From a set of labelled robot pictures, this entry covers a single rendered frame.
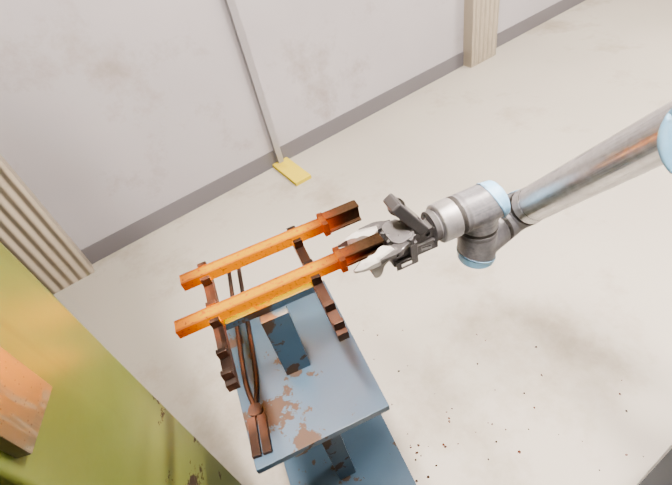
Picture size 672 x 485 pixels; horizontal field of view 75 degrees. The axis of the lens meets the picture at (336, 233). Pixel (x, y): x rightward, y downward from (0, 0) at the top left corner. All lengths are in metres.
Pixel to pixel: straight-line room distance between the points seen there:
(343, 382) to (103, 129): 2.05
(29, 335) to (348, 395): 0.61
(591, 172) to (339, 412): 0.69
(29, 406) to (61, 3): 2.09
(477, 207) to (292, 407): 0.59
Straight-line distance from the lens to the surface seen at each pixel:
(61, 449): 0.77
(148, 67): 2.65
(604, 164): 0.92
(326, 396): 1.03
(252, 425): 1.03
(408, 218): 0.88
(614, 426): 1.90
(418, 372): 1.89
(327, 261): 0.88
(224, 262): 0.96
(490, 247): 1.06
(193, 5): 2.68
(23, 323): 0.74
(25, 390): 0.69
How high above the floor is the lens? 1.66
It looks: 42 degrees down
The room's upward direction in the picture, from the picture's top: 14 degrees counter-clockwise
